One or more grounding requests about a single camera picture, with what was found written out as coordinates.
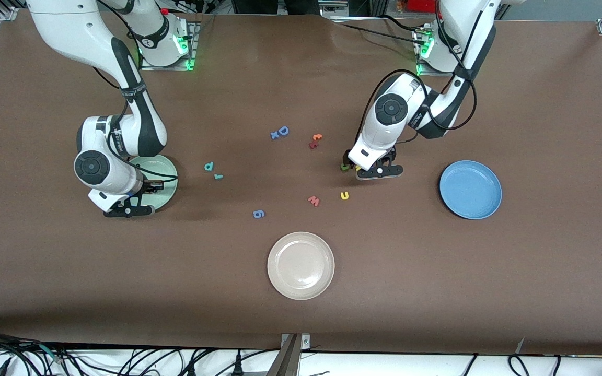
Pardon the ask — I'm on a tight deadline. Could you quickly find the mint green plate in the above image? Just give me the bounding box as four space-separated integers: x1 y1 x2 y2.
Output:
130 155 179 212

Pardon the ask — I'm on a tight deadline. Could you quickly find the blue plate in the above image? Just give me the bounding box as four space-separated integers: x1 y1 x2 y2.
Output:
439 160 503 220

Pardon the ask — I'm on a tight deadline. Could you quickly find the brown table cover sheet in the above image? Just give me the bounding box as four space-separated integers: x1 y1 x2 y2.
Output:
0 9 602 357

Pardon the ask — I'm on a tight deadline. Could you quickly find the beige plate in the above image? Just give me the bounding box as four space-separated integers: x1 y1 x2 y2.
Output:
267 231 335 301

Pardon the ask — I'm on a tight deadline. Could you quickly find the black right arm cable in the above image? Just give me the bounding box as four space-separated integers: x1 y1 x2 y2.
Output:
92 65 179 184

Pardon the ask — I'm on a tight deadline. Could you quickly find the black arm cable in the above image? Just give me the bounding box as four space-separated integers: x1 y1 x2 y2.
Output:
92 65 179 184
354 0 478 153

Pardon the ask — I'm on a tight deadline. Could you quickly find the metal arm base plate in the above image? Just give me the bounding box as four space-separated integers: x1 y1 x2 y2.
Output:
139 20 200 71
412 23 469 77

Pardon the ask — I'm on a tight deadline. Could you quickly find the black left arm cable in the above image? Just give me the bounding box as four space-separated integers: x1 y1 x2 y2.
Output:
354 0 478 153

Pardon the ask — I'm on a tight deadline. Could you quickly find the black cable on table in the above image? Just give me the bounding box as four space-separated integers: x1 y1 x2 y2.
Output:
332 20 419 43
382 15 423 33

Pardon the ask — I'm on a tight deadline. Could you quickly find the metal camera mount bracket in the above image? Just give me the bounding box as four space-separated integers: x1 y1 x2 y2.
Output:
267 333 311 376

